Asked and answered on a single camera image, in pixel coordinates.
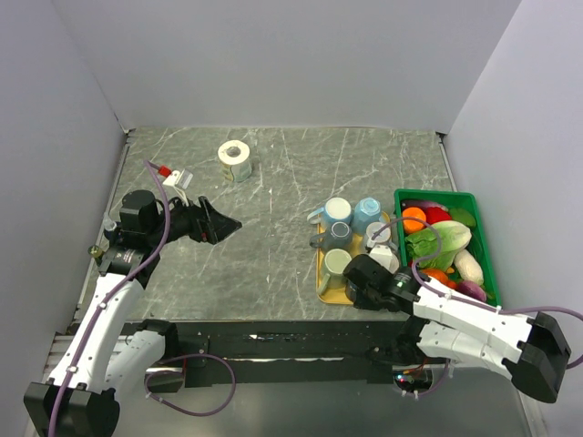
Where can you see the small grey cup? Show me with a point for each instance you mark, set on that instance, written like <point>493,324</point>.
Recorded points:
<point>376,233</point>

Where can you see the green toy cabbage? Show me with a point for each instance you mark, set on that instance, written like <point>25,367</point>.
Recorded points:
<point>436,247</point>

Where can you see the light green mug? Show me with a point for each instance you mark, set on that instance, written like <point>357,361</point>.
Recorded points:
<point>333,264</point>

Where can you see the grey blue mug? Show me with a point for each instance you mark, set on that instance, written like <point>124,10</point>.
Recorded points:
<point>339,235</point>

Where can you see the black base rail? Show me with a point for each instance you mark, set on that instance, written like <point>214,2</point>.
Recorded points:
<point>296,351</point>

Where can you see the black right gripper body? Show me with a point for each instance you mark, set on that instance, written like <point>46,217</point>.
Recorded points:
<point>365,299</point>

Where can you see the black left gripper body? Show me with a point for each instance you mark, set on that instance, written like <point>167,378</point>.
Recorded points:
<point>182,221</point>

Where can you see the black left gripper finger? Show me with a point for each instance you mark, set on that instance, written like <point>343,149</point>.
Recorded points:
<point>221,228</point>
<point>212,217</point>

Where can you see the red toy pepper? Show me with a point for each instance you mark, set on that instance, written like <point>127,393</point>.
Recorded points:
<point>435,215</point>

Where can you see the light blue faceted mug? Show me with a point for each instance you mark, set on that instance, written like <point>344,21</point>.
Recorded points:
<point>367,211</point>

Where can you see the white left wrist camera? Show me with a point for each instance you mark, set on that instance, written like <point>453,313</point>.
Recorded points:
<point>178,180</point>

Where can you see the light blue white mug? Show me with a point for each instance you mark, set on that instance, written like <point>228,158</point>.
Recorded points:
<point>334,210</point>

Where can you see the green toy vegetable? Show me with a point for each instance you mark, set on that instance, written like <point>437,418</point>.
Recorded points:
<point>463,216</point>

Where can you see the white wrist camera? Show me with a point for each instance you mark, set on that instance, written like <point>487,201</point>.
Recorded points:
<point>385,256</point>
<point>178,180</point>

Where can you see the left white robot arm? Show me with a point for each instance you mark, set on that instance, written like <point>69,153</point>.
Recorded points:
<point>82,394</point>

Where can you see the green plastic bin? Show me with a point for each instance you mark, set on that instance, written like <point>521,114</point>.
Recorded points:
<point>477,245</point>

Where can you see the orange toy fruit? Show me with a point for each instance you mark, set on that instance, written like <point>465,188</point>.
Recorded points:
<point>414,220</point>

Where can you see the orange juice bottle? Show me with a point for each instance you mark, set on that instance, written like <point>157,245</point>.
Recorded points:
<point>109,225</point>

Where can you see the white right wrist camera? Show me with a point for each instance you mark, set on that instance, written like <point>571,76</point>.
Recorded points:
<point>385,256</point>

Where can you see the green bottle gold cap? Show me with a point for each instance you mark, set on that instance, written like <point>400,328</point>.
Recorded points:
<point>96,253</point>

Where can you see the purple toy onion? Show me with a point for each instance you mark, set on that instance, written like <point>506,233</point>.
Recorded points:
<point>472,290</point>

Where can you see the white toy radish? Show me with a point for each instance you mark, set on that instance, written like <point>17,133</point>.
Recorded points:
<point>468,268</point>

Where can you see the dark purple toy eggplant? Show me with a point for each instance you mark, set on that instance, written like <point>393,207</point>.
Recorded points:
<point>421,204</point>

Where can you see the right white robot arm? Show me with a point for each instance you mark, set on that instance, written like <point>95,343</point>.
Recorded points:
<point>530,351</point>

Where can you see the white paper towel roll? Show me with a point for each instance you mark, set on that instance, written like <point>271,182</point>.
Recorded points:
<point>235,160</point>

